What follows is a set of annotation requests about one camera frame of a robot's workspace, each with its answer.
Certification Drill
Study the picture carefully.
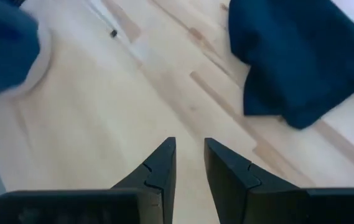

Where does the dark blue cloth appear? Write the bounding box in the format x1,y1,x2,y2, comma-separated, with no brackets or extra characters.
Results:
227,0,354,130

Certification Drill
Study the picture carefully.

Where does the blue and white ceramic mug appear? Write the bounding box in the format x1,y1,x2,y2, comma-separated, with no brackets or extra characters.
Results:
0,0,54,98

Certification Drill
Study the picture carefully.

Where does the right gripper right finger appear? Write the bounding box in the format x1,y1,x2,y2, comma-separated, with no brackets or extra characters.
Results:
203,137,354,224

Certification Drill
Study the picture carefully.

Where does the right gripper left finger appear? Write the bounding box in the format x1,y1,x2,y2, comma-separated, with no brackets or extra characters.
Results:
0,136,177,224

